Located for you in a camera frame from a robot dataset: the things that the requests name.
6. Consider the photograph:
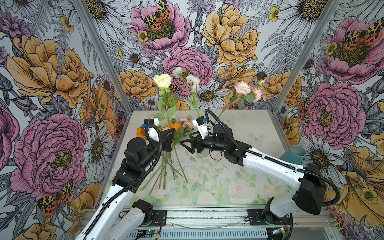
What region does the green circuit board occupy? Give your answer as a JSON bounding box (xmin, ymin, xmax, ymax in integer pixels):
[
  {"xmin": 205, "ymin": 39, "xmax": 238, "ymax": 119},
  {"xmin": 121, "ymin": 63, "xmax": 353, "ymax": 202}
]
[{"xmin": 135, "ymin": 229, "xmax": 161, "ymax": 240}]

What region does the aluminium front rail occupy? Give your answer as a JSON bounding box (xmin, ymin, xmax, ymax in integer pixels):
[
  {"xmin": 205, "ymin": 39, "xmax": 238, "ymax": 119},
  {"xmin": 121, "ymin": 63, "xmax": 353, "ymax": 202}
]
[{"xmin": 153, "ymin": 205, "xmax": 334, "ymax": 229}]

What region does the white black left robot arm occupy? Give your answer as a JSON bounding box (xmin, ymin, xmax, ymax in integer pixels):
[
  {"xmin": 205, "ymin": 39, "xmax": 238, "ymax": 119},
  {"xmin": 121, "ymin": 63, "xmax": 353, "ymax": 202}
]
[{"xmin": 77, "ymin": 124, "xmax": 176, "ymax": 240}]

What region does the right aluminium corner post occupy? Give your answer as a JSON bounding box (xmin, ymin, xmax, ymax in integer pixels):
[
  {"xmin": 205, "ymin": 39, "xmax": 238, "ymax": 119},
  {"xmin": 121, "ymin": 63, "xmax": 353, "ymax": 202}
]
[{"xmin": 271, "ymin": 0, "xmax": 341, "ymax": 113}]

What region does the aluminium corner post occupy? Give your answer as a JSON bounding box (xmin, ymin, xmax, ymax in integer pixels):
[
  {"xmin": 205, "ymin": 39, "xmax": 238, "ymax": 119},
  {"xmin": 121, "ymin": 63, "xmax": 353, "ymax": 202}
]
[
  {"xmin": 74, "ymin": 1, "xmax": 134, "ymax": 116},
  {"xmin": 271, "ymin": 0, "xmax": 341, "ymax": 113}
]

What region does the orange yellow ranunculus stem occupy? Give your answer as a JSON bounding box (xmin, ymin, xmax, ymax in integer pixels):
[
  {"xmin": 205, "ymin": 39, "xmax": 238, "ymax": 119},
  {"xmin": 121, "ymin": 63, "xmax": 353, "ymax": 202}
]
[{"xmin": 136, "ymin": 127, "xmax": 147, "ymax": 141}]

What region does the pink carnation flower stem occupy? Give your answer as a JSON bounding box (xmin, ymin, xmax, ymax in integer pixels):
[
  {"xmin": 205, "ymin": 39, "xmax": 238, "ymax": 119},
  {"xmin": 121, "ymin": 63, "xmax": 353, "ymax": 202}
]
[{"xmin": 219, "ymin": 80, "xmax": 265, "ymax": 118}]

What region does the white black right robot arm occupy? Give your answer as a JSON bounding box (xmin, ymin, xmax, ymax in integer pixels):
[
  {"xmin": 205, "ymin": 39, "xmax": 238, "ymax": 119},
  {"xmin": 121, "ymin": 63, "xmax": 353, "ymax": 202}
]
[{"xmin": 180, "ymin": 124, "xmax": 341, "ymax": 222}]

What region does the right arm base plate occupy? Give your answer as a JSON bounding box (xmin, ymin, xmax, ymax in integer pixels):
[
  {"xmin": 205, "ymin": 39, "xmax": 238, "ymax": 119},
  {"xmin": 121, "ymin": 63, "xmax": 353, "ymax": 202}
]
[{"xmin": 244, "ymin": 209, "xmax": 291, "ymax": 226}]

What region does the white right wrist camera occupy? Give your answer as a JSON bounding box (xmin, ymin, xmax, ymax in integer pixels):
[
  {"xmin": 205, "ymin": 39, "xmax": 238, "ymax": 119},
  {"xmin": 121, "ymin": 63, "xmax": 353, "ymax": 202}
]
[{"xmin": 192, "ymin": 116, "xmax": 209, "ymax": 140}]

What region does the teal cylindrical vase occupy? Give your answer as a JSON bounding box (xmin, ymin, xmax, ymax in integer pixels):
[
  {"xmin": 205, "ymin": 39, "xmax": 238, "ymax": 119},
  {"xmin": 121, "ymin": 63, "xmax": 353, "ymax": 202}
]
[{"xmin": 280, "ymin": 145, "xmax": 307, "ymax": 165}]

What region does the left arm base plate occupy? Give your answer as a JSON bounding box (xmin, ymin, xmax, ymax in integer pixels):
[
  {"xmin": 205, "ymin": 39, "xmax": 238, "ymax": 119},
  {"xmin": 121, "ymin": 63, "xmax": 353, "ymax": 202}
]
[{"xmin": 149, "ymin": 210, "xmax": 168, "ymax": 227}]

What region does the orange flower stem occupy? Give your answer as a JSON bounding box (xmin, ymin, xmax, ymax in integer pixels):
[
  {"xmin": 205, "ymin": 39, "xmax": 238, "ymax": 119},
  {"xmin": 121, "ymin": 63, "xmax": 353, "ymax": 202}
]
[{"xmin": 162, "ymin": 124, "xmax": 181, "ymax": 131}]

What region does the pink white rose stem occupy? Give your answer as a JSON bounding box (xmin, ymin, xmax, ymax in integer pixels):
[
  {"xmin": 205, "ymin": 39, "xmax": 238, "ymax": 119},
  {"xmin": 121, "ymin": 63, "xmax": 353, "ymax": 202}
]
[{"xmin": 173, "ymin": 117, "xmax": 194, "ymax": 145}]

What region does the left aluminium corner post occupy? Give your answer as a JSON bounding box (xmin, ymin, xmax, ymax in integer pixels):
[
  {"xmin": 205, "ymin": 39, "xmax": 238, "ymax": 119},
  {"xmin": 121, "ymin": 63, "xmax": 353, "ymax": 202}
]
[{"xmin": 74, "ymin": 1, "xmax": 134, "ymax": 116}]

